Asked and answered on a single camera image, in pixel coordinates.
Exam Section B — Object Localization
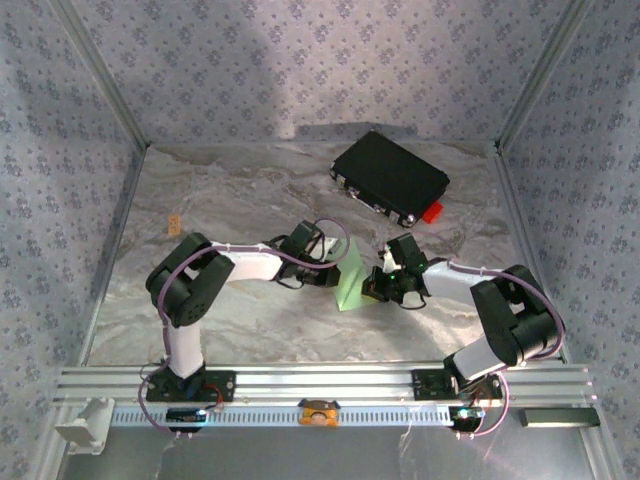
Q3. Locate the green paper sheet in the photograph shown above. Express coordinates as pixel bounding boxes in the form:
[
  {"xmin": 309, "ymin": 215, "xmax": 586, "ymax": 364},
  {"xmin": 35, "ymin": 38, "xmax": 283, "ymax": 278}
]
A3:
[{"xmin": 324, "ymin": 237, "xmax": 380, "ymax": 312}]

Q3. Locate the black hard case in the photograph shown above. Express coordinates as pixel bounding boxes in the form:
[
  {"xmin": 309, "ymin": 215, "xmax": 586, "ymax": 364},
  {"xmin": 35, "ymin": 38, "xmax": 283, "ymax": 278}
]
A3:
[{"xmin": 328, "ymin": 130, "xmax": 450, "ymax": 230}]

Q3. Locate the orange cartoon figure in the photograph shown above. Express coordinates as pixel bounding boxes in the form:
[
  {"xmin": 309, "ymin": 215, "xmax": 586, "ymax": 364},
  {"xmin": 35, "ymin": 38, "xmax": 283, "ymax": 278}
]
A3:
[{"xmin": 298, "ymin": 398, "xmax": 341, "ymax": 428}]

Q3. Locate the black bar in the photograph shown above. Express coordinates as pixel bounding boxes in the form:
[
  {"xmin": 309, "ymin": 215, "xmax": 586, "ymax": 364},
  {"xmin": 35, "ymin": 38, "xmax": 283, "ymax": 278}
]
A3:
[{"xmin": 518, "ymin": 407, "xmax": 601, "ymax": 428}]

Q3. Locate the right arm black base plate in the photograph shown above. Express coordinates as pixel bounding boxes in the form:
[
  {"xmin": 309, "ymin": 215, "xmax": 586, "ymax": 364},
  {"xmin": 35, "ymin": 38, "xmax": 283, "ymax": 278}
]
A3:
[{"xmin": 410, "ymin": 368, "xmax": 504, "ymax": 401}]

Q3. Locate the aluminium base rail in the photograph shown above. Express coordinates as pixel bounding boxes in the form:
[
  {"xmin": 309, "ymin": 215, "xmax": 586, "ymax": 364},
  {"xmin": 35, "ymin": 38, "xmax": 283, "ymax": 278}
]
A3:
[{"xmin": 52, "ymin": 364, "xmax": 599, "ymax": 407}]

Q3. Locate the aluminium side rail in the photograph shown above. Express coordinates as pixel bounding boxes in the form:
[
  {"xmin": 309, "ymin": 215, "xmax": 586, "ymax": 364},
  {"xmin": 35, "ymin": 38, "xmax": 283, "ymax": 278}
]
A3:
[
  {"xmin": 77, "ymin": 144, "xmax": 149, "ymax": 367},
  {"xmin": 493, "ymin": 149, "xmax": 570, "ymax": 362}
]

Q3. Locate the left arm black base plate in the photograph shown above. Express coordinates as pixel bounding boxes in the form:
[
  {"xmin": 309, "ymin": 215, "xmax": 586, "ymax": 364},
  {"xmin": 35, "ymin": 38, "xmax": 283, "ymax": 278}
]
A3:
[{"xmin": 144, "ymin": 369, "xmax": 237, "ymax": 404}]

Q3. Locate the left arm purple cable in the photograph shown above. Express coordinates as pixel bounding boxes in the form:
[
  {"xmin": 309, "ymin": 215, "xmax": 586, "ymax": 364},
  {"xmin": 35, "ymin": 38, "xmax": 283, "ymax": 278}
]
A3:
[{"xmin": 137, "ymin": 215, "xmax": 351, "ymax": 441}]

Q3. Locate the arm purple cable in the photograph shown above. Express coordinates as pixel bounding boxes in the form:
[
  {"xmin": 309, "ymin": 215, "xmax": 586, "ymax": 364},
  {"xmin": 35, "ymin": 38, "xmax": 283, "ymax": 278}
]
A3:
[
  {"xmin": 137, "ymin": 215, "xmax": 351, "ymax": 441},
  {"xmin": 424, "ymin": 255, "xmax": 567, "ymax": 441}
]

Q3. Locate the grey slotted cable duct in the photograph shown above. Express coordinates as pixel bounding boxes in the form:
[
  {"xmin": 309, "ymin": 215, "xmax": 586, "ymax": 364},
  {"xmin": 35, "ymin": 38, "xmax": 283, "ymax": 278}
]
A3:
[{"xmin": 109, "ymin": 403, "xmax": 454, "ymax": 428}]

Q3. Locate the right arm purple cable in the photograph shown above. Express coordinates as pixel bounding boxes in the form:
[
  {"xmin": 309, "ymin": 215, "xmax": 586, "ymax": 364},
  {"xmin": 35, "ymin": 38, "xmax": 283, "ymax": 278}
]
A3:
[{"xmin": 424, "ymin": 255, "xmax": 567, "ymax": 441}]

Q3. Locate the aluminium frame post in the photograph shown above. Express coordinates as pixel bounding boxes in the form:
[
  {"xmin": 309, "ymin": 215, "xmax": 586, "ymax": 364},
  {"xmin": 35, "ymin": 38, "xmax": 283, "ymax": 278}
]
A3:
[
  {"xmin": 496, "ymin": 0, "xmax": 597, "ymax": 150},
  {"xmin": 49, "ymin": 0, "xmax": 150, "ymax": 149}
]

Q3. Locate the white plastic bracket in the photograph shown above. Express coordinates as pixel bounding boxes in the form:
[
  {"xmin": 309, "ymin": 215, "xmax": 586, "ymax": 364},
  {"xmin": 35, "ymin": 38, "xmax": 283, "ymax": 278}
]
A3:
[{"xmin": 53, "ymin": 397, "xmax": 115, "ymax": 456}]

